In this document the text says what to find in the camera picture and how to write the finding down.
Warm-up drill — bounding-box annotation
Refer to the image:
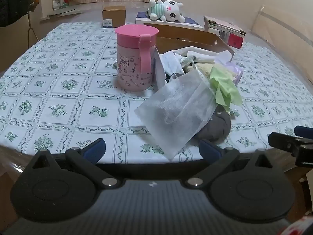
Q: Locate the pale yellow towel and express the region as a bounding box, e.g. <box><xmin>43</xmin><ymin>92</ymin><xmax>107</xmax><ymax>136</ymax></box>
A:
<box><xmin>188</xmin><ymin>62</ymin><xmax>233</xmax><ymax>79</ymax></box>

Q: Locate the wooden headboard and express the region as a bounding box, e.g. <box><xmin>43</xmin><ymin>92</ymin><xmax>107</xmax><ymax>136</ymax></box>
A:
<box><xmin>252</xmin><ymin>5</ymin><xmax>313</xmax><ymax>84</ymax></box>

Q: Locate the flat white and blue box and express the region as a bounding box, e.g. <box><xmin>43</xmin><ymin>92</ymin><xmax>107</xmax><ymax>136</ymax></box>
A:
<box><xmin>135</xmin><ymin>11</ymin><xmax>205</xmax><ymax>31</ymax></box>

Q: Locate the bamboo clothes rack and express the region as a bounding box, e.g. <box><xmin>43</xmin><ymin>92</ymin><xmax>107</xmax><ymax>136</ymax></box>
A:
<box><xmin>26</xmin><ymin>10</ymin><xmax>40</xmax><ymax>49</ymax></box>

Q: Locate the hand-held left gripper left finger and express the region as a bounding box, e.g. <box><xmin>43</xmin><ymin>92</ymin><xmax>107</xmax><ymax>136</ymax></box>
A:
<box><xmin>32</xmin><ymin>138</ymin><xmax>120</xmax><ymax>188</ymax></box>

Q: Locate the thin dark-edged book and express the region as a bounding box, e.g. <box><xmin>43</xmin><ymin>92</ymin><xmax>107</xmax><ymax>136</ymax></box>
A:
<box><xmin>208</xmin><ymin>23</ymin><xmax>246</xmax><ymax>36</ymax></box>

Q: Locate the white plush toy striped shirt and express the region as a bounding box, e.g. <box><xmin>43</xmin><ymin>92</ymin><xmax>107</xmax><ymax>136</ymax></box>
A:
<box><xmin>149</xmin><ymin>0</ymin><xmax>187</xmax><ymax>23</ymax></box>

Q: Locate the white non-woven cloth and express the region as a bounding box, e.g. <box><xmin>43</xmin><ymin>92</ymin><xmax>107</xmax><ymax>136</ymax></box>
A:
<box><xmin>134</xmin><ymin>69</ymin><xmax>217</xmax><ymax>162</ymax></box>

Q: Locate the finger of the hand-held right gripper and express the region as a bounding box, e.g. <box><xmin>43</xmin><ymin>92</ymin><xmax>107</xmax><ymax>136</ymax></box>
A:
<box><xmin>268</xmin><ymin>132</ymin><xmax>313</xmax><ymax>168</ymax></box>
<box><xmin>294</xmin><ymin>126</ymin><xmax>313</xmax><ymax>139</ymax></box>

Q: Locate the pink lidded cup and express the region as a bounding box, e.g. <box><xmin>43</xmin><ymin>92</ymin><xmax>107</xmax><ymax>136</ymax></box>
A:
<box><xmin>115</xmin><ymin>25</ymin><xmax>160</xmax><ymax>91</ymax></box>

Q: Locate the green cloth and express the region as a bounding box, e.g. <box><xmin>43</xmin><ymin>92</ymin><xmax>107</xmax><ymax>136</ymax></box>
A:
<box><xmin>209</xmin><ymin>66</ymin><xmax>243</xmax><ymax>114</ymax></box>

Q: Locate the dark grey cloth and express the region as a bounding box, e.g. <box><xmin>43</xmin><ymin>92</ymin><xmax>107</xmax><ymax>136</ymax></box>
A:
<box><xmin>191</xmin><ymin>106</ymin><xmax>231</xmax><ymax>144</ymax></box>

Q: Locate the thick red and white book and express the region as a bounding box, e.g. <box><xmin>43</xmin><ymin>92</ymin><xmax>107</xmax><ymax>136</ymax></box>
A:
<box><xmin>209</xmin><ymin>27</ymin><xmax>245</xmax><ymax>49</ymax></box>

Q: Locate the black puffer jacket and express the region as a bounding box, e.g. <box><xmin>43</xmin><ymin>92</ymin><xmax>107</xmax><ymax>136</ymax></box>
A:
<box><xmin>0</xmin><ymin>0</ymin><xmax>31</xmax><ymax>27</ymax></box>

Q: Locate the purple tissue pack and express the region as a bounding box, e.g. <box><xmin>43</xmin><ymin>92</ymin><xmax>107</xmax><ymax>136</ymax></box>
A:
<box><xmin>224</xmin><ymin>61</ymin><xmax>243</xmax><ymax>85</ymax></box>

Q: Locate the small closed cardboard box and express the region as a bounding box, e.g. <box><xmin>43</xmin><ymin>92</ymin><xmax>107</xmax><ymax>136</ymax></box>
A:
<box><xmin>102</xmin><ymin>6</ymin><xmax>126</xmax><ymax>28</ymax></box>

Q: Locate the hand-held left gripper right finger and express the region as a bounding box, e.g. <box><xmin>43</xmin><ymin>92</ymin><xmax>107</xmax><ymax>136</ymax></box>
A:
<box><xmin>184</xmin><ymin>139</ymin><xmax>274</xmax><ymax>188</ymax></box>

